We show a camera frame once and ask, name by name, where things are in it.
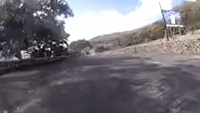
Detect small round tree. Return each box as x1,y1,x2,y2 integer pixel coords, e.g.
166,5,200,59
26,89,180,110
68,38,96,57

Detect grey asphalt road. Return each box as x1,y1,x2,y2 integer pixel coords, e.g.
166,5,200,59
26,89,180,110
0,47,200,113

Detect distant hill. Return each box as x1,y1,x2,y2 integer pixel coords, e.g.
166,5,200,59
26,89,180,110
85,18,169,54

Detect signboard on posts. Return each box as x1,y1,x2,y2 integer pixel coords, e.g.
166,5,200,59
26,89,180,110
158,0,189,42

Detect group of dark trees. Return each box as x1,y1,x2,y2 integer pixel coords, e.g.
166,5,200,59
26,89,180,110
0,0,78,63

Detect bushes on slope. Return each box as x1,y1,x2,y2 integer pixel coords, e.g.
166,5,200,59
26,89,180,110
176,0,200,33

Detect long dry stone wall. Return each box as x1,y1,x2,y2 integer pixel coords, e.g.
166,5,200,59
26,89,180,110
100,31,200,61

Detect low dark roadside wall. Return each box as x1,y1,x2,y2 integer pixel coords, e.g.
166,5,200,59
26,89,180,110
0,54,73,79

